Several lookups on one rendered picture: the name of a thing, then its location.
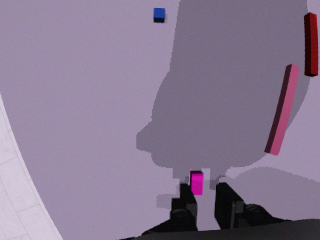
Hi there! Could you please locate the magenta block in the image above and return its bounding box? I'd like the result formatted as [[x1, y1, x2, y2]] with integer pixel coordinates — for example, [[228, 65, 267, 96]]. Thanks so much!
[[190, 171, 203, 195]]

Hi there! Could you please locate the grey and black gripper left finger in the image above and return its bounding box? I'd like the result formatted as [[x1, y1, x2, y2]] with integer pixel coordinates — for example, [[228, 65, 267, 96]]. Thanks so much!
[[141, 183, 198, 235]]

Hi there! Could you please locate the small dark blue cube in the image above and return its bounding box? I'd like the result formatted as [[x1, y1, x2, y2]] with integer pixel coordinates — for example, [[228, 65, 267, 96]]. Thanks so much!
[[153, 8, 165, 23]]

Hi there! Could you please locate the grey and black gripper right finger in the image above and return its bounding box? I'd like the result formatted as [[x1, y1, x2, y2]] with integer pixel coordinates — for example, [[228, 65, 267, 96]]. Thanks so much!
[[214, 182, 292, 229]]

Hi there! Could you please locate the pink rod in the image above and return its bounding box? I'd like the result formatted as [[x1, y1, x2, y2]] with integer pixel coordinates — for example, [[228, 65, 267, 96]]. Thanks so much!
[[264, 64, 300, 156]]

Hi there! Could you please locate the red rod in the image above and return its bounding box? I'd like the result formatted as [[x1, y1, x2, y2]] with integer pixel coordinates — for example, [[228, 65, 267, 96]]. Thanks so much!
[[304, 12, 318, 77]]

